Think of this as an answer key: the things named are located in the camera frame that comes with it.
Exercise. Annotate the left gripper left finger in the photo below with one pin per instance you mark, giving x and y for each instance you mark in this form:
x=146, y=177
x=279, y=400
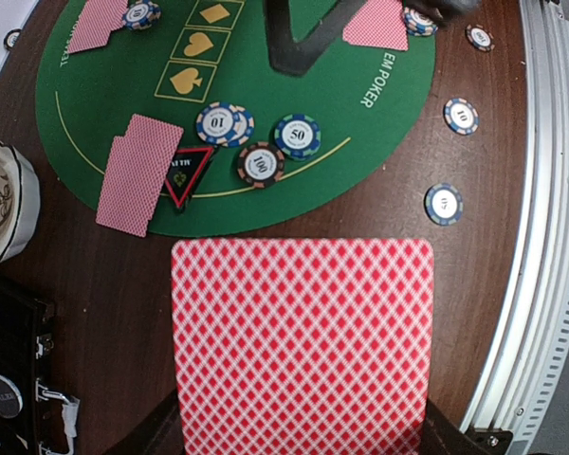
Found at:
x=158, y=433

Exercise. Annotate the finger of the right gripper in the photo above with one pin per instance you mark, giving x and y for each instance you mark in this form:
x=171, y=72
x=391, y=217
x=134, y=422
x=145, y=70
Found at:
x=294, y=58

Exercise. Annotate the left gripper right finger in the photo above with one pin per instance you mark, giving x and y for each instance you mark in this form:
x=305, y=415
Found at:
x=442, y=437

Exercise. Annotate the card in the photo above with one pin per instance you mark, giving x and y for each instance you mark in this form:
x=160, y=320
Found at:
x=118, y=211
x=96, y=22
x=144, y=156
x=379, y=24

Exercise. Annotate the red triangular all-in button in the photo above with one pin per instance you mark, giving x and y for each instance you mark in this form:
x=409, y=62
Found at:
x=186, y=171

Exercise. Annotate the red playing card deck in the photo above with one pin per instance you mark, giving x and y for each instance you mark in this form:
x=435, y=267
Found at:
x=302, y=346

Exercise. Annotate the blue white poker chip stack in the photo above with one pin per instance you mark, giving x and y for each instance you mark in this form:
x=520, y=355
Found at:
x=461, y=116

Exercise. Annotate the brown poker chip stack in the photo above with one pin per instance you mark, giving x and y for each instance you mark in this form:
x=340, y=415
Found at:
x=480, y=38

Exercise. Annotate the teal poker chip stack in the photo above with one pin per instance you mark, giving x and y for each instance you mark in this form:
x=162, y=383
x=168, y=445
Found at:
x=443, y=204

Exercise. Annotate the green round poker mat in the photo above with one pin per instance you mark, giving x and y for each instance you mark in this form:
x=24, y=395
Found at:
x=364, y=99

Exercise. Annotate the clear round dealer button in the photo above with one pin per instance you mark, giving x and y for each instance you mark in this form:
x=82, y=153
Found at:
x=11, y=400

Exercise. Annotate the black poker chip case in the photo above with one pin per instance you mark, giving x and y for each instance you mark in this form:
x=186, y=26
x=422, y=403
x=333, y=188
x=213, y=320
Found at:
x=47, y=424

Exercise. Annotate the white scalloped ceramic dish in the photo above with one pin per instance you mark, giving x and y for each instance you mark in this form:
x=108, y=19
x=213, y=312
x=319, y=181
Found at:
x=20, y=202

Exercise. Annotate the front aluminium rail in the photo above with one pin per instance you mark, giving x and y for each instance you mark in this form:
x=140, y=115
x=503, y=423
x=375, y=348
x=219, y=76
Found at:
x=531, y=339

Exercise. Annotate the black cable grommet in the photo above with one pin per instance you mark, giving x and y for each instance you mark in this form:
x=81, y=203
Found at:
x=11, y=38

